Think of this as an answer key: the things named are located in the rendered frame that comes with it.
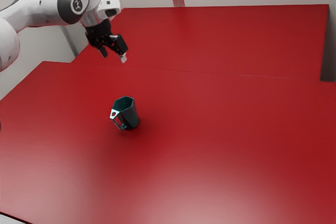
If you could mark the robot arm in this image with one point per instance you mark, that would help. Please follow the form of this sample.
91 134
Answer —
39 9

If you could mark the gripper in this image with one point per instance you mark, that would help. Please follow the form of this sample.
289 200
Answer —
105 36

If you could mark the teal faceted mug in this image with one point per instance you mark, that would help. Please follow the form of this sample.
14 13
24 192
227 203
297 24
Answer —
125 113

